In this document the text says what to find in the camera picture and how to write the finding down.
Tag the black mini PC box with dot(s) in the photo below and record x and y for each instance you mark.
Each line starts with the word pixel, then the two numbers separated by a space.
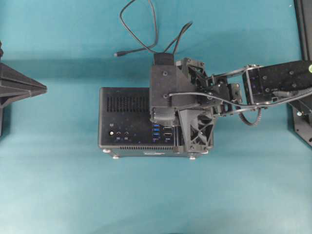
pixel 125 129

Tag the black aluminium frame rail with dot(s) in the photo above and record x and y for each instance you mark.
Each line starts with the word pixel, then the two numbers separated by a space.
pixel 303 10

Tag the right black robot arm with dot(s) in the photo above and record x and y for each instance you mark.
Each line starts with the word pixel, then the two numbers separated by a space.
pixel 263 87

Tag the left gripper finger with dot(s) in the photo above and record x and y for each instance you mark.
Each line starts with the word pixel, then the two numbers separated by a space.
pixel 9 95
pixel 14 79

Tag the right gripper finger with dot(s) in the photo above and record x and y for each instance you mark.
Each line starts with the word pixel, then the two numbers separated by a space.
pixel 195 133
pixel 163 116

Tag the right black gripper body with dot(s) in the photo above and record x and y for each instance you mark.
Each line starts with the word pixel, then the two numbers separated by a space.
pixel 223 97

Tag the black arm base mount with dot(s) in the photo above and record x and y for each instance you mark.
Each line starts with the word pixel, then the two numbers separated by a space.
pixel 302 118

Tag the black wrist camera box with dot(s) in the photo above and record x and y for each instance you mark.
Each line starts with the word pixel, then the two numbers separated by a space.
pixel 168 85

